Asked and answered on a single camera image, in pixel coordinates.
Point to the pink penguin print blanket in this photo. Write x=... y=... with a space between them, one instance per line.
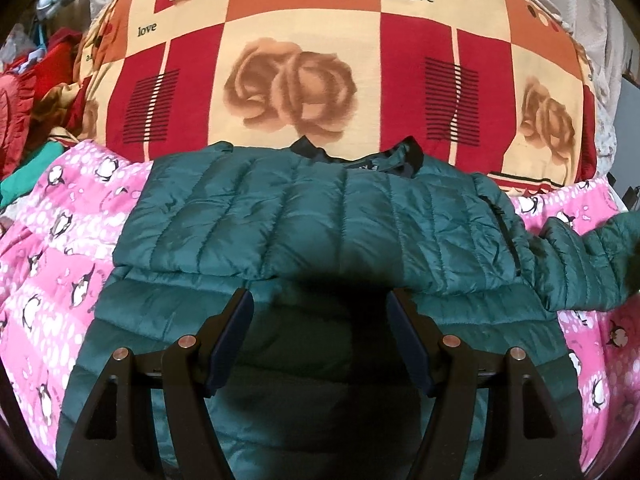
x=55 y=259

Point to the red clothes pile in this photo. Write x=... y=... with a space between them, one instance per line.
x=59 y=98

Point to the red orange rose quilt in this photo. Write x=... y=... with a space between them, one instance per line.
x=489 y=86

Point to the red heart ruffled pillow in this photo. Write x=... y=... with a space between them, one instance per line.
x=17 y=99

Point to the teal green garment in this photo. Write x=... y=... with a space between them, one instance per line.
x=23 y=180

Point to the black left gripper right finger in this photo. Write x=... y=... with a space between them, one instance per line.
x=524 y=436

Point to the dark green puffer jacket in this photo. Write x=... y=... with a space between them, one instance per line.
x=319 y=390

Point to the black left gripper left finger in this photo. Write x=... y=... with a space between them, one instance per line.
x=115 y=437

